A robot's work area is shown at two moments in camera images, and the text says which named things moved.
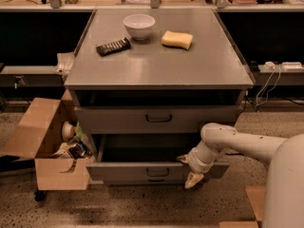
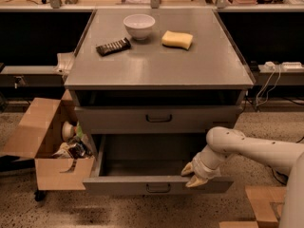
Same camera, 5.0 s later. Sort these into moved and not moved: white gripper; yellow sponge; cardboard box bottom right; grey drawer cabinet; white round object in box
Moved: white gripper
Not moved: grey drawer cabinet; cardboard box bottom right; white round object in box; yellow sponge
